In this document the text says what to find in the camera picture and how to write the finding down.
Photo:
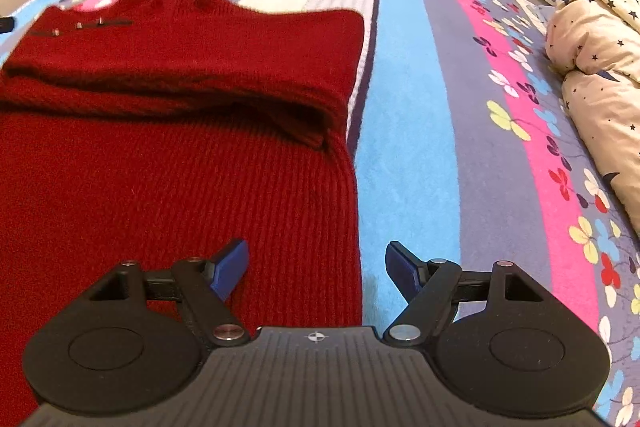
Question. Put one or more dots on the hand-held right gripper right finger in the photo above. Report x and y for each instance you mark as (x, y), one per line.
(403, 271)

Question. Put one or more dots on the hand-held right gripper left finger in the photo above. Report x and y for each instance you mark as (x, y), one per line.
(231, 269)

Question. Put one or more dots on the red knitted sweater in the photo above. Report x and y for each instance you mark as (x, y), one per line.
(150, 167)

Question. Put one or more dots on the floral striped blanket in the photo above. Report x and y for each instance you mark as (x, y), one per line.
(410, 117)

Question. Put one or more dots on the beige star-printed quilt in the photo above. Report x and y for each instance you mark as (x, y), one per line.
(600, 107)

